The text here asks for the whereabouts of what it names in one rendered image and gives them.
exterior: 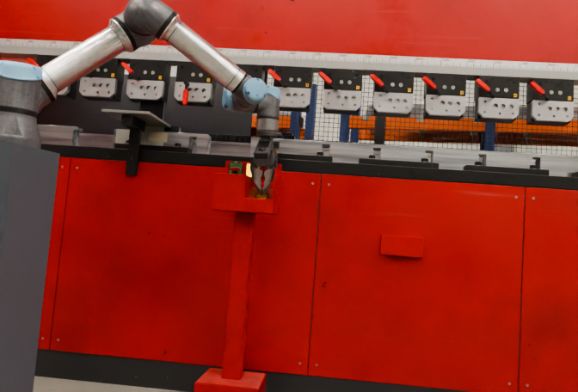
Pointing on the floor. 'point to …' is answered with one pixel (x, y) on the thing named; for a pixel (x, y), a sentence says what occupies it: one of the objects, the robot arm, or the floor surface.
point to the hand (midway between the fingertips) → (261, 191)
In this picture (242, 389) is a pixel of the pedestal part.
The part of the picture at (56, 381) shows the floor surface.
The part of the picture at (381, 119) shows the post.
